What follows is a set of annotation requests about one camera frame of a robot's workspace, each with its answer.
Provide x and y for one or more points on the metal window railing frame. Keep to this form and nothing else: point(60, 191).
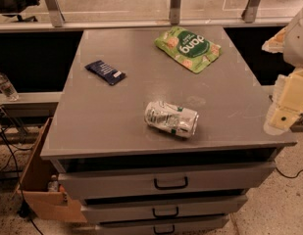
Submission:
point(80, 14)

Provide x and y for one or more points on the middle grey drawer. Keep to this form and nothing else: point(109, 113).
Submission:
point(160, 209)

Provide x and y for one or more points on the small bottle in box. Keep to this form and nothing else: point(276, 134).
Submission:
point(53, 184)

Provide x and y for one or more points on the top grey drawer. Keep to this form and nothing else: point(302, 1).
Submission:
point(165, 180)

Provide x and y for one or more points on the grey drawer cabinet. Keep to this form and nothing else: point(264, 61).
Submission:
point(150, 148)

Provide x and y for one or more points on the silver green 7up can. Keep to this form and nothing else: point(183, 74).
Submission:
point(177, 120)

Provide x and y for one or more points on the brown cardboard box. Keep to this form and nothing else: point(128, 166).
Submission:
point(35, 178)

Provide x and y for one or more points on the dark blue rxbar wrapper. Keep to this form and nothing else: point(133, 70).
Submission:
point(106, 72)

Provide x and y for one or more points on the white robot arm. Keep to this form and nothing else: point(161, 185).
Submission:
point(289, 42)

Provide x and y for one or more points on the green dang chips bag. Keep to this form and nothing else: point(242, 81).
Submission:
point(191, 50)

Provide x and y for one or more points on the bottom grey drawer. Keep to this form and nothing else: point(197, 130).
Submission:
point(173, 226)

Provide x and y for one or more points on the clear plastic water bottle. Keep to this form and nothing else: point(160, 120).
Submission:
point(7, 88)

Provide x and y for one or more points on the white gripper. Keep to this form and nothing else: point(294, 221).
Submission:
point(297, 43)

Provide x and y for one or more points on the grey drawer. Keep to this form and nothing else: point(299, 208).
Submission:
point(160, 209)
point(173, 226)
point(165, 180)

